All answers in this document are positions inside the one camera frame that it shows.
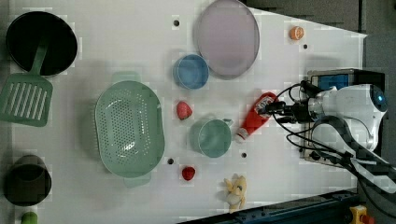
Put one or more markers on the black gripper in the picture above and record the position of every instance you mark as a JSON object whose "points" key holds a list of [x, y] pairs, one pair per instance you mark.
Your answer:
{"points": [[292, 113]]}

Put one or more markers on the red plush ketchup bottle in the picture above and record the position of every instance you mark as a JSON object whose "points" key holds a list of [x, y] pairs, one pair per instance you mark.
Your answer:
{"points": [[253, 120]]}

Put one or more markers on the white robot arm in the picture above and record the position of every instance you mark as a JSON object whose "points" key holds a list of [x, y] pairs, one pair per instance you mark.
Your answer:
{"points": [[344, 128]]}

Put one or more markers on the lilac round plate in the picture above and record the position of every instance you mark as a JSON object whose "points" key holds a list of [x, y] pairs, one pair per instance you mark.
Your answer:
{"points": [[228, 38]]}

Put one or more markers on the silver toaster oven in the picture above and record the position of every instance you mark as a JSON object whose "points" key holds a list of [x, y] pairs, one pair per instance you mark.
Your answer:
{"points": [[336, 77]]}

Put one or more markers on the green mug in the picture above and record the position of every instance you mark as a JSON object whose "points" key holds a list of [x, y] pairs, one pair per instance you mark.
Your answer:
{"points": [[211, 137]]}

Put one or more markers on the orange slice toy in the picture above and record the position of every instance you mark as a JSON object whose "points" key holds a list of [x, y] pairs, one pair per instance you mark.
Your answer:
{"points": [[296, 33]]}

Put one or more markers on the peeled banana toy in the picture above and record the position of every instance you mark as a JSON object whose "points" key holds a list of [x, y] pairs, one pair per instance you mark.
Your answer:
{"points": [[236, 192]]}

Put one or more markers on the upper red strawberry toy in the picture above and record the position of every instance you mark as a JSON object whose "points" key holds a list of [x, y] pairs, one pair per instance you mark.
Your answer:
{"points": [[183, 110]]}

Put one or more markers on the red strawberry toy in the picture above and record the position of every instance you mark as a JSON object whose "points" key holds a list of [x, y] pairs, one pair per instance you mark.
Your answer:
{"points": [[183, 110], [188, 173]]}

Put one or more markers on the blue small bowl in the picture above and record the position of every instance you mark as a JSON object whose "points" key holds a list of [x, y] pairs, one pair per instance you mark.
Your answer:
{"points": [[191, 72]]}

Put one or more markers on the lower red strawberry toy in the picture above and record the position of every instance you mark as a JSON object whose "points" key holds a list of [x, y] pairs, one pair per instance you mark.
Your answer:
{"points": [[188, 173]]}

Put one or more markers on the yellow red emergency button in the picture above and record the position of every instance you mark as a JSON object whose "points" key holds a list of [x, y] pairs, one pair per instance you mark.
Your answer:
{"points": [[359, 215]]}

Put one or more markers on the green perforated colander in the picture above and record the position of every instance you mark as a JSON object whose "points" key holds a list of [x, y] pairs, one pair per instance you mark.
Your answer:
{"points": [[129, 129]]}

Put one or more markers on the green slotted spatula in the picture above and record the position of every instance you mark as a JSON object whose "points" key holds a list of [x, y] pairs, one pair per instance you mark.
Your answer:
{"points": [[25, 97]]}

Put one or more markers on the dark grey cup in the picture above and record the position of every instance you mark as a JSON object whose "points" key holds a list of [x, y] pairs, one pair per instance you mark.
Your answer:
{"points": [[28, 182]]}

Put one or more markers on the black pot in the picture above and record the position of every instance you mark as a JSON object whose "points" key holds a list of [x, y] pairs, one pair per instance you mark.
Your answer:
{"points": [[24, 35]]}

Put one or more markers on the green small object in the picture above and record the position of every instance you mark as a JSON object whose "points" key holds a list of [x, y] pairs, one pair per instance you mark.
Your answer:
{"points": [[29, 218]]}

